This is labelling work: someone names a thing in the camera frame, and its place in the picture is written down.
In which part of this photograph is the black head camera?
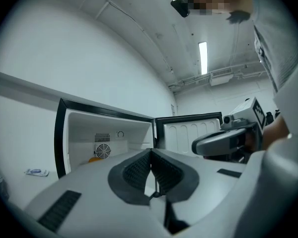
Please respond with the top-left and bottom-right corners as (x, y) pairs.
(170, 0), (191, 18)

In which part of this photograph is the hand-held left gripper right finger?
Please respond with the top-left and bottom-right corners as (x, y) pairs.
(151, 147), (249, 230)

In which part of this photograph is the white air conditioner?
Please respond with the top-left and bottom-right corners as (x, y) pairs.
(209, 67), (234, 87)

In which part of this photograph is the black mini fridge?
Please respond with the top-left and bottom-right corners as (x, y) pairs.
(54, 98), (224, 179)

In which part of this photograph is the long ceiling light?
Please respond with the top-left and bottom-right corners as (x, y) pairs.
(198, 41), (208, 75)

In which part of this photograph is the person in white shirt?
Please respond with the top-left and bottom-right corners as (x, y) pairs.
(248, 0), (298, 133)

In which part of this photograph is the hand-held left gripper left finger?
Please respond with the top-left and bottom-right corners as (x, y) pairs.
(23, 147), (170, 238)

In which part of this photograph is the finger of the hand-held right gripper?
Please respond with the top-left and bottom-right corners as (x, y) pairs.
(191, 129), (230, 156)

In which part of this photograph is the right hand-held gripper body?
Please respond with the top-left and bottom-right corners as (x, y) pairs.
(221, 97), (268, 159)

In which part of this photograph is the person's right forearm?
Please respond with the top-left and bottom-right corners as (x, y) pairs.
(262, 115), (292, 151)

